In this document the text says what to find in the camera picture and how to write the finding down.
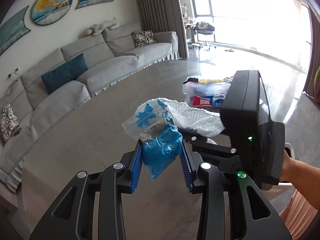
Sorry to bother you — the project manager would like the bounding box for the round deer wall painting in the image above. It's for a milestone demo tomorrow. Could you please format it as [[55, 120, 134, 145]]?
[[30, 0, 73, 26]]

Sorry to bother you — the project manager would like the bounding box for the person's right hand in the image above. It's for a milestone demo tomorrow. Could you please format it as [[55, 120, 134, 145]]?
[[280, 150, 299, 183]]

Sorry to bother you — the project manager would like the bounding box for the white trash bin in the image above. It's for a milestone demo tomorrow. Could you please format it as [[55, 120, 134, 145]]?
[[285, 142, 295, 159]]

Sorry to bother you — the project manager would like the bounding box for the wall outlet with cable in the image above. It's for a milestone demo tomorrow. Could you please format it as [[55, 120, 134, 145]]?
[[4, 67, 20, 97]]

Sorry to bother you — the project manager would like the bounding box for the left teal wall panel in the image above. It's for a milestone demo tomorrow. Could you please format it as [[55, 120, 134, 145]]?
[[0, 6, 30, 55]]

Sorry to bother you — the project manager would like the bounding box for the right grey-brown curtain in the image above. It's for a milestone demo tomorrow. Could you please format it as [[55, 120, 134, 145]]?
[[303, 9, 320, 103]]

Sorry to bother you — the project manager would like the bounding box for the grey fabric sofa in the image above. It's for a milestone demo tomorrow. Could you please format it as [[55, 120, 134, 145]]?
[[1, 23, 178, 192]]

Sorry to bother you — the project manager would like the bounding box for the floral cushion near curtain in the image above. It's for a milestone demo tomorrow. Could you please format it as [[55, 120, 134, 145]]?
[[132, 30, 157, 48]]

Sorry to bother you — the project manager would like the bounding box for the grey-brown curtain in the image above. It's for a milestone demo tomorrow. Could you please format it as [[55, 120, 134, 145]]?
[[136, 0, 188, 59], [303, 9, 320, 103]]

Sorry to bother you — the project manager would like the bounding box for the office chair with clothes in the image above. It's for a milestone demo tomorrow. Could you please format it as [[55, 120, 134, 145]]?
[[193, 21, 215, 50]]

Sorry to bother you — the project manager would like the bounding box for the grey plush toy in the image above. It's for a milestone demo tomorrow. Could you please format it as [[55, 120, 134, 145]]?
[[85, 17, 121, 36]]

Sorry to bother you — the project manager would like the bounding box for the floral cushion near outlet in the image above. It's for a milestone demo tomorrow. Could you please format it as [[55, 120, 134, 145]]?
[[1, 102, 21, 143]]

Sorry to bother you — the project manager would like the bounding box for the teal cushion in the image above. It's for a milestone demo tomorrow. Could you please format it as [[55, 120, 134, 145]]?
[[41, 54, 88, 94]]

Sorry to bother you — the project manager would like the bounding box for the zip bag with blue gloves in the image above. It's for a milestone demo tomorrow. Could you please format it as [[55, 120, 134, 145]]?
[[121, 99, 183, 180]]

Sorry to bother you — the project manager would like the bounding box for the clear bag of trash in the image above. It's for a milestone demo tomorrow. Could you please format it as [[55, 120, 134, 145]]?
[[182, 76, 233, 108]]

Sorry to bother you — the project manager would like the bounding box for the white desk with items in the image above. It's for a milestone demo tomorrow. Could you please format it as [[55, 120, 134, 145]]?
[[181, 4, 196, 51]]

